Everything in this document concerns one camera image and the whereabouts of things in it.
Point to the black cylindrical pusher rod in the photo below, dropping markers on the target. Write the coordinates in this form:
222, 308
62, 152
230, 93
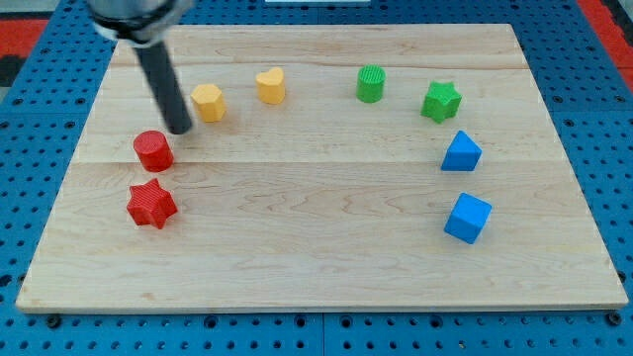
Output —
159, 73

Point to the yellow hexagon block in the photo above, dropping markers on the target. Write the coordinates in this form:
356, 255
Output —
209, 103

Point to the red cylinder block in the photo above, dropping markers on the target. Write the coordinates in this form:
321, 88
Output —
153, 151

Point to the yellow heart block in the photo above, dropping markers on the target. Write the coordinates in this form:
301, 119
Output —
270, 85

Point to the red star block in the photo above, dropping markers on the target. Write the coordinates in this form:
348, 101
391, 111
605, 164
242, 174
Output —
150, 204

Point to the green cylinder block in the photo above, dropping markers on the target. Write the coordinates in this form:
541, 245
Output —
370, 83

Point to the wooden board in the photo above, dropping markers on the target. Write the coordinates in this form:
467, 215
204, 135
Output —
324, 203

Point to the green star block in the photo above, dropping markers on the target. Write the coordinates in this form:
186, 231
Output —
441, 101

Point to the blue triangle block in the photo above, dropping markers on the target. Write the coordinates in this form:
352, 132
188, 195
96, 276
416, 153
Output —
463, 154

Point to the blue cube block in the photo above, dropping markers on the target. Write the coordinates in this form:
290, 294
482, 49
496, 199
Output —
468, 218

